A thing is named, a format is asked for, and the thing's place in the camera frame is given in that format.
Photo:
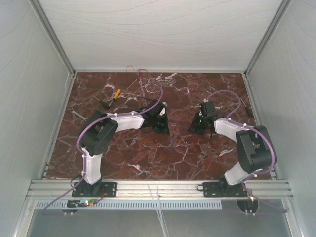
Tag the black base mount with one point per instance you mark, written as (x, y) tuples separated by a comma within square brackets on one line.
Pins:
[(221, 189), (97, 190)]

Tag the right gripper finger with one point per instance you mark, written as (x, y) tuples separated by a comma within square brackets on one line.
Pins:
[(195, 126), (205, 127)]

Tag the black tool at right edge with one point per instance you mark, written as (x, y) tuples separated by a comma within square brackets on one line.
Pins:
[(248, 110)]

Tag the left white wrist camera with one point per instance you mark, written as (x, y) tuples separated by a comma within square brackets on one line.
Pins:
[(163, 110)]

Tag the small circuit board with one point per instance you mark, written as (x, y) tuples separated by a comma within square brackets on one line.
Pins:
[(86, 203)]

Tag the orange handled screwdriver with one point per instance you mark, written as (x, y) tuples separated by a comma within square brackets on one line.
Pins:
[(107, 105)]

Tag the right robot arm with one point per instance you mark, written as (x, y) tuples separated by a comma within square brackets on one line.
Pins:
[(256, 154)]

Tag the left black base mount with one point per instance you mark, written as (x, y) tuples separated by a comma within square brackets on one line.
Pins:
[(97, 190)]

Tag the aluminium front rail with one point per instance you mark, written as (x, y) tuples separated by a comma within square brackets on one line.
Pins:
[(166, 189)]

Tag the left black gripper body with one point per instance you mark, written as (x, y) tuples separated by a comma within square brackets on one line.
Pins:
[(156, 119)]

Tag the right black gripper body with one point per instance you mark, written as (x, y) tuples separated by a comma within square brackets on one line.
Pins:
[(204, 118)]

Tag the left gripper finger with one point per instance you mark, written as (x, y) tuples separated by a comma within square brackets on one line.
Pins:
[(156, 128), (163, 126)]

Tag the blue slotted cable duct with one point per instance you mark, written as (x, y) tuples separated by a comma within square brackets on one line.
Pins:
[(132, 205)]

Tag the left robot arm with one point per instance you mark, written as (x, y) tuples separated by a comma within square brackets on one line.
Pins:
[(101, 127)]

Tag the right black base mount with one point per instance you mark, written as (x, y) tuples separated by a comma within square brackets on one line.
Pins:
[(221, 189)]

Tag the white zip ties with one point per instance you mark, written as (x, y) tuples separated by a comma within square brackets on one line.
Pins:
[(160, 215)]

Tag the silver wrench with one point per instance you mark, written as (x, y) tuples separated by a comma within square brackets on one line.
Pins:
[(77, 114)]

